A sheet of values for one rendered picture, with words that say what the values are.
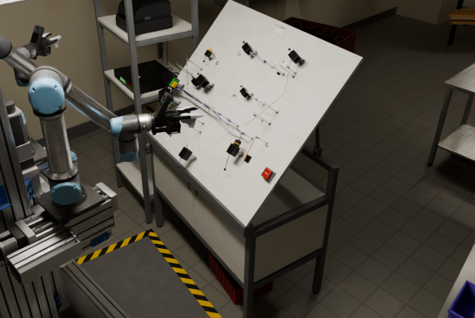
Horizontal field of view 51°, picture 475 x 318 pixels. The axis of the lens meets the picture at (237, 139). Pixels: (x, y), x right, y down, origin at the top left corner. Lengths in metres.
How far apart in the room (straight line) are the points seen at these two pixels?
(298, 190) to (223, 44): 1.03
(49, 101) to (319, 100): 1.32
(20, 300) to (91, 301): 0.57
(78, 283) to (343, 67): 1.99
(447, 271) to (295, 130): 1.76
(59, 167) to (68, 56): 2.84
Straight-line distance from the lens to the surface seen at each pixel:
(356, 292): 3.51
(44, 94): 1.86
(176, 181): 3.23
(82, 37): 4.81
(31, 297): 2.74
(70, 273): 3.33
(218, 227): 2.91
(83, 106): 2.06
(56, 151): 1.99
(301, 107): 2.59
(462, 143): 4.93
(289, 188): 2.93
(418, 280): 3.71
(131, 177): 4.01
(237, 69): 2.99
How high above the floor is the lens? 2.55
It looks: 31 degrees down
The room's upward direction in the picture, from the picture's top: 1 degrees clockwise
